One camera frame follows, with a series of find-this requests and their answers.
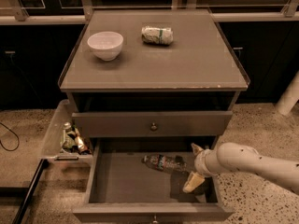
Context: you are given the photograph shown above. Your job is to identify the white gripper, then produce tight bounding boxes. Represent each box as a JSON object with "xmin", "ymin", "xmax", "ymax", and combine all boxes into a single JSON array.
[{"xmin": 183, "ymin": 143, "xmax": 216, "ymax": 193}]

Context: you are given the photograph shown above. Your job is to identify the clear plastic water bottle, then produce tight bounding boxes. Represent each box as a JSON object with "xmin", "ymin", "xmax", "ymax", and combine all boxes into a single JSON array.
[{"xmin": 141, "ymin": 154, "xmax": 187, "ymax": 173}]

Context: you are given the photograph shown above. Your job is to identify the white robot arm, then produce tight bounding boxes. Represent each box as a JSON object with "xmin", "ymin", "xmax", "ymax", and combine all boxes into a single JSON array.
[{"xmin": 183, "ymin": 143, "xmax": 299, "ymax": 195}]

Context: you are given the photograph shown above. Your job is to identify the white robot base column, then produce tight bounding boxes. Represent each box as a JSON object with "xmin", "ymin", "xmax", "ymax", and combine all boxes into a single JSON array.
[{"xmin": 276, "ymin": 71, "xmax": 299, "ymax": 115}]

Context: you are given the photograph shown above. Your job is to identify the brass upper drawer knob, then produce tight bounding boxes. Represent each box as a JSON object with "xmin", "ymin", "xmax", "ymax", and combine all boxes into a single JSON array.
[{"xmin": 150, "ymin": 122, "xmax": 158, "ymax": 132}]

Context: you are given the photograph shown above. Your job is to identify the brass drawer knob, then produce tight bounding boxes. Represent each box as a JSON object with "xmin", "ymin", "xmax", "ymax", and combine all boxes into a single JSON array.
[
  {"xmin": 151, "ymin": 216, "xmax": 159, "ymax": 224},
  {"xmin": 150, "ymin": 122, "xmax": 158, "ymax": 132}
]

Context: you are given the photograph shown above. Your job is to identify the brass middle drawer knob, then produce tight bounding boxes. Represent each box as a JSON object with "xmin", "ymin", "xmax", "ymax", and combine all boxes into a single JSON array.
[{"xmin": 151, "ymin": 216, "xmax": 159, "ymax": 224}]

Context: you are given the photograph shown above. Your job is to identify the grey open middle drawer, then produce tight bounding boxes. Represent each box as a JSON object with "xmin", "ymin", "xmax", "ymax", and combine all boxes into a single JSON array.
[{"xmin": 73, "ymin": 139, "xmax": 234, "ymax": 224}]

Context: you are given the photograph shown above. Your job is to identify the grey drawer cabinet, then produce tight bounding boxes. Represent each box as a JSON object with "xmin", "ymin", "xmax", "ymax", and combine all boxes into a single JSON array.
[{"xmin": 57, "ymin": 9, "xmax": 250, "ymax": 224}]

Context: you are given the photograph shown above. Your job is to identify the grey upper drawer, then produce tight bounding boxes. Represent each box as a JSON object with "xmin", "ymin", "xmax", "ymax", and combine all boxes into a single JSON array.
[{"xmin": 72, "ymin": 111, "xmax": 233, "ymax": 137}]

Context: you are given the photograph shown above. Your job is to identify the small bottles in bin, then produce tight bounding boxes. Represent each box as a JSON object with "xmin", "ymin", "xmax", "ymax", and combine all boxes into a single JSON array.
[{"xmin": 61, "ymin": 122, "xmax": 91, "ymax": 155}]

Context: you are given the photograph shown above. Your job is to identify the clear plastic storage bin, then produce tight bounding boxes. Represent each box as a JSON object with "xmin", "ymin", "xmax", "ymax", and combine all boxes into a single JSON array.
[{"xmin": 40, "ymin": 100, "xmax": 93, "ymax": 164}]

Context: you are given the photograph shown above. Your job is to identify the white ceramic bowl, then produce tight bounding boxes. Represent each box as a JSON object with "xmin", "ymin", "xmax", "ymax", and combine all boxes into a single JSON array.
[{"xmin": 87, "ymin": 32, "xmax": 123, "ymax": 61}]

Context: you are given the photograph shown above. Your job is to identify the black floor rail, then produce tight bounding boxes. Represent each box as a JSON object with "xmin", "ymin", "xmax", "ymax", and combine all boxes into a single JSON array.
[{"xmin": 12, "ymin": 159, "xmax": 49, "ymax": 224}]

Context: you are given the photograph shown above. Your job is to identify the black floor cable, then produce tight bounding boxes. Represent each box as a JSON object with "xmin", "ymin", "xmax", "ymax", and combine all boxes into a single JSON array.
[{"xmin": 0, "ymin": 121, "xmax": 21, "ymax": 152}]

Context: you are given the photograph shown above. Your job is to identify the white railing frame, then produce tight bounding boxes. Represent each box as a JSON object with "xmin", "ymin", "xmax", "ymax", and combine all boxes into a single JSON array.
[{"xmin": 0, "ymin": 0, "xmax": 299, "ymax": 25}]

